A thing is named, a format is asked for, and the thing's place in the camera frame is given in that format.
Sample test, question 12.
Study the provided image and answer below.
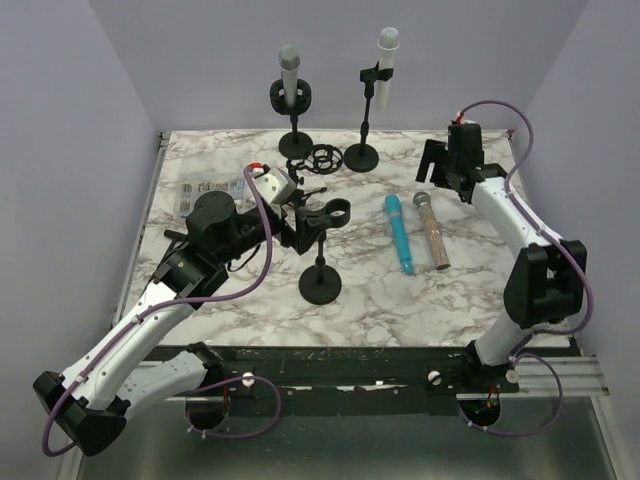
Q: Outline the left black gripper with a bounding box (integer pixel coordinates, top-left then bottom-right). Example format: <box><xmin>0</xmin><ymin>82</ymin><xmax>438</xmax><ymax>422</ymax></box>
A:
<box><xmin>218</xmin><ymin>189</ymin><xmax>331</xmax><ymax>265</ymax></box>

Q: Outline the glitter microphone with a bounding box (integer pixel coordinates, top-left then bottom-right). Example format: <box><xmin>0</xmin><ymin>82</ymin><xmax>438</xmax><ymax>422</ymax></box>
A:
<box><xmin>413</xmin><ymin>191</ymin><xmax>450</xmax><ymax>271</ymax></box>

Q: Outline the black round-base holder stand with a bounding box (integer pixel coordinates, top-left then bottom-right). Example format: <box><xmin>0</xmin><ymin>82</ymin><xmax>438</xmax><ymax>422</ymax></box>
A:
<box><xmin>298</xmin><ymin>198</ymin><xmax>351</xmax><ymax>305</ymax></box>

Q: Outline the blue microphone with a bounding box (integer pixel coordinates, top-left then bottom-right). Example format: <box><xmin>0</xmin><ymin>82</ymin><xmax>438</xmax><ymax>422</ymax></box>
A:
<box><xmin>384</xmin><ymin>194</ymin><xmax>414</xmax><ymax>275</ymax></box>

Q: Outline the black tripod shock-mount stand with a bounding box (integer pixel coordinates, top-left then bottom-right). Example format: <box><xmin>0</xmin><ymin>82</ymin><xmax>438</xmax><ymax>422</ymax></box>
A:
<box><xmin>284</xmin><ymin>144</ymin><xmax>343</xmax><ymax>208</ymax></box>

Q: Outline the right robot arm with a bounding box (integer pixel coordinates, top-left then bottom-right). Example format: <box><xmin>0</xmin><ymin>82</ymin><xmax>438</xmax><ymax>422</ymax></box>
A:
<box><xmin>416</xmin><ymin>140</ymin><xmax>587</xmax><ymax>392</ymax></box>

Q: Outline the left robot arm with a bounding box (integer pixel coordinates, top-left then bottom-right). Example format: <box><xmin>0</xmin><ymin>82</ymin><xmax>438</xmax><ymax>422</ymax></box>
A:
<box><xmin>33</xmin><ymin>190</ymin><xmax>351</xmax><ymax>456</ymax></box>

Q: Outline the black round-base clip stand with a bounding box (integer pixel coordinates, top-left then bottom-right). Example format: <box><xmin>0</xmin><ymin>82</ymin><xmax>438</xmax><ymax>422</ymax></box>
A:
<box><xmin>343</xmin><ymin>64</ymin><xmax>394</xmax><ymax>173</ymax></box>

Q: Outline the white microphone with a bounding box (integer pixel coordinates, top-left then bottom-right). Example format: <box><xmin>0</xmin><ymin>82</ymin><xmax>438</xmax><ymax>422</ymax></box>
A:
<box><xmin>375</xmin><ymin>27</ymin><xmax>400</xmax><ymax>113</ymax></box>

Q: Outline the silver microphone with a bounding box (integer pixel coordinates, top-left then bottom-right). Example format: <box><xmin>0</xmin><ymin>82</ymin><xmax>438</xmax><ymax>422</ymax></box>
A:
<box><xmin>279</xmin><ymin>45</ymin><xmax>300</xmax><ymax>108</ymax></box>

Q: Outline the clear plastic screw box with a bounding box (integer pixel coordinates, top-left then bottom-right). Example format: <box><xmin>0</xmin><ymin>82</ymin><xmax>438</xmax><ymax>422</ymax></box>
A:
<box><xmin>173</xmin><ymin>169</ymin><xmax>249</xmax><ymax>218</ymax></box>

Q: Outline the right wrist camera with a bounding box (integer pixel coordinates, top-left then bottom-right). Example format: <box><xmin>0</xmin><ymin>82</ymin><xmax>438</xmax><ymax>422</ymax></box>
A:
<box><xmin>447</xmin><ymin>120</ymin><xmax>483</xmax><ymax>154</ymax></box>

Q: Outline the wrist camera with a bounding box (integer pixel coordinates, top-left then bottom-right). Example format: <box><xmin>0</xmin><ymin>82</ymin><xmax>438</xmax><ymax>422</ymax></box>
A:
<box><xmin>247</xmin><ymin>163</ymin><xmax>297</xmax><ymax>206</ymax></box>
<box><xmin>447</xmin><ymin>120</ymin><xmax>483</xmax><ymax>154</ymax></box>

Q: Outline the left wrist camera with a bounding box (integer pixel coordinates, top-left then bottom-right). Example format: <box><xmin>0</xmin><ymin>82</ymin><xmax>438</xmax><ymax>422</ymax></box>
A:
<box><xmin>247</xmin><ymin>163</ymin><xmax>297</xmax><ymax>206</ymax></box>

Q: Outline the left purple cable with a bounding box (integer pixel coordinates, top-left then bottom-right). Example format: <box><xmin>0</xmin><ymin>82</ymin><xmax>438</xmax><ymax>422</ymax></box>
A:
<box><xmin>42</xmin><ymin>167</ymin><xmax>276</xmax><ymax>457</ymax></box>

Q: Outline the black round-base shock-mount stand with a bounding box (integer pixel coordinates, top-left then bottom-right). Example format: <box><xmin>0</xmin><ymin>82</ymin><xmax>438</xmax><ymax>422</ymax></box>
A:
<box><xmin>269</xmin><ymin>79</ymin><xmax>313</xmax><ymax>159</ymax></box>

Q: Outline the black T-handle tool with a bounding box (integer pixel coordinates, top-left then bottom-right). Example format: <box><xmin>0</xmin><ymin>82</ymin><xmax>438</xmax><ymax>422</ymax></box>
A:
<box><xmin>145</xmin><ymin>229</ymin><xmax>193</xmax><ymax>298</ymax></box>

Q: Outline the black front mounting rail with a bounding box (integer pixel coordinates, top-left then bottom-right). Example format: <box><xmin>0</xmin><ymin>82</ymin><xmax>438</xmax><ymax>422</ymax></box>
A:
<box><xmin>186</xmin><ymin>342</ymin><xmax>519</xmax><ymax>418</ymax></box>

